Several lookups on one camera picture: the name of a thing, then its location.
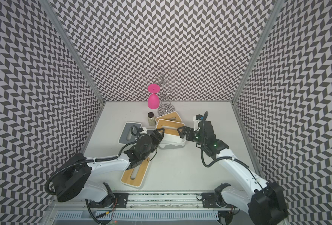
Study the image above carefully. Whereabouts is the small brown-capped jar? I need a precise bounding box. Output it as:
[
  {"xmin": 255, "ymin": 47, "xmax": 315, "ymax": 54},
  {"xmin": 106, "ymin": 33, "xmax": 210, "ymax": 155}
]
[{"xmin": 147, "ymin": 112, "xmax": 156, "ymax": 127}]

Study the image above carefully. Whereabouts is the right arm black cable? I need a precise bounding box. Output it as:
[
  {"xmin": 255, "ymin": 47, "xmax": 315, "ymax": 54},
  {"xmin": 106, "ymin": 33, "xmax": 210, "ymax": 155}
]
[{"xmin": 200, "ymin": 143, "xmax": 249, "ymax": 169}]

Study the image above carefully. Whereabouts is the grey lid box left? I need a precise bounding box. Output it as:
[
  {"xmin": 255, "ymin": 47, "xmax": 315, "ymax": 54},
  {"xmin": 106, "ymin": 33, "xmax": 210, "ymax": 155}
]
[{"xmin": 118, "ymin": 122, "xmax": 142, "ymax": 144}]

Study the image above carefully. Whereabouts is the aluminium front rail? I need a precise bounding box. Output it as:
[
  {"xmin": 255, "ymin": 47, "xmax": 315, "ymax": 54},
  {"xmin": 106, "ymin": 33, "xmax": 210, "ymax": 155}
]
[{"xmin": 46, "ymin": 190, "xmax": 285, "ymax": 225}]

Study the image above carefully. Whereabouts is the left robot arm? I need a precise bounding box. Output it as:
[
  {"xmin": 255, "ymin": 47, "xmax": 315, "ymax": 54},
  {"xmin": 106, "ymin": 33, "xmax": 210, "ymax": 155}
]
[{"xmin": 44, "ymin": 126, "xmax": 165, "ymax": 207}]

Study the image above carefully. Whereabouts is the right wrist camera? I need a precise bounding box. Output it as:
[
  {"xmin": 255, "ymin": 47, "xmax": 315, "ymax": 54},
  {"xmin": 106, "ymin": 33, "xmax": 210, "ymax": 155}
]
[{"xmin": 193, "ymin": 114, "xmax": 203, "ymax": 131}]

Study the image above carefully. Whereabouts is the bamboo lid box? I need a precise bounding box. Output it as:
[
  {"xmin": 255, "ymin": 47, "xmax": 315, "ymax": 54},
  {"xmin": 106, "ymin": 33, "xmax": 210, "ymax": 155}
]
[
  {"xmin": 156, "ymin": 119, "xmax": 185, "ymax": 137},
  {"xmin": 120, "ymin": 158, "xmax": 150, "ymax": 189},
  {"xmin": 156, "ymin": 111, "xmax": 182, "ymax": 122}
]

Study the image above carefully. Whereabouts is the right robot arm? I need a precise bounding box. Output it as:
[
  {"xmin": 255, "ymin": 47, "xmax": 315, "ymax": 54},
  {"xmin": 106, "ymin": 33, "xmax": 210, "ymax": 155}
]
[{"xmin": 177, "ymin": 116, "xmax": 289, "ymax": 225}]

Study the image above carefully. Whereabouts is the bamboo lid box back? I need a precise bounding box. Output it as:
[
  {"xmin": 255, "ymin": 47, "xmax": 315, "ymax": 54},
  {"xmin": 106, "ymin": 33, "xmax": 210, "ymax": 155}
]
[{"xmin": 156, "ymin": 111, "xmax": 182, "ymax": 122}]

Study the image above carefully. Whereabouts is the pink plastic goblet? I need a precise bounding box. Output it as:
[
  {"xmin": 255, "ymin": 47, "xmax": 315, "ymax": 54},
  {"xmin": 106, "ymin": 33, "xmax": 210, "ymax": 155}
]
[{"xmin": 148, "ymin": 84, "xmax": 160, "ymax": 109}]

